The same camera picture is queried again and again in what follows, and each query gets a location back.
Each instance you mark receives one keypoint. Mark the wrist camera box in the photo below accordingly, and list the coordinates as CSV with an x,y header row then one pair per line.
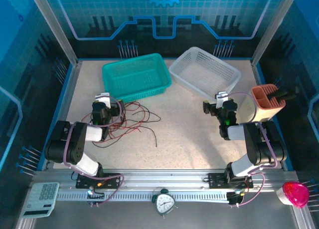
x,y
221,96
103,98

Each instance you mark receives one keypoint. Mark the beige holder with orange top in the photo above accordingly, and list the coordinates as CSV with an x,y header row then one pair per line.
x,y
266,106

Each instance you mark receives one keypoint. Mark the small circuit board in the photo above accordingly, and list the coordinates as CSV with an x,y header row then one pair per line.
x,y
92,193
235,195

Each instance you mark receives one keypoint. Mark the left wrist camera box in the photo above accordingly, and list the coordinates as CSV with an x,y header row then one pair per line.
x,y
103,98

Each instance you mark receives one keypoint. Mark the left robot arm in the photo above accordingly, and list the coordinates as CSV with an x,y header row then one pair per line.
x,y
77,144

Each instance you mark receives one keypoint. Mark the pink dome lamp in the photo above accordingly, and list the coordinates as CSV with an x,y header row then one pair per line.
x,y
295,194

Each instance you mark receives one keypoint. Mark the aluminium rail beam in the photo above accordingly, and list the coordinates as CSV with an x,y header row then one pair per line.
x,y
162,180

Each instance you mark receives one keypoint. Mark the green alarm clock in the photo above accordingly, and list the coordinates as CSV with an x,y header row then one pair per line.
x,y
164,202

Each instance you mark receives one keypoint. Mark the teal plastic basket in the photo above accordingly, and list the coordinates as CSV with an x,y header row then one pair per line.
x,y
134,74

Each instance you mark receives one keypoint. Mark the white plastic basket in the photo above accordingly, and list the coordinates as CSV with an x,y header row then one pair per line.
x,y
204,69

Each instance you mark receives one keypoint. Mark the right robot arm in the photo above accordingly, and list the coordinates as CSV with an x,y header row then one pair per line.
x,y
259,149

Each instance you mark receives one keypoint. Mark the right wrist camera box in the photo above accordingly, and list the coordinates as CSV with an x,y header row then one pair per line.
x,y
221,96

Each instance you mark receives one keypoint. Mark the white calculator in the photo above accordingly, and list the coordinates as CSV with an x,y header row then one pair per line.
x,y
41,199

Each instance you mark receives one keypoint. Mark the aluminium frame post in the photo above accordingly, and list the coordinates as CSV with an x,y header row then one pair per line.
x,y
53,27
274,27

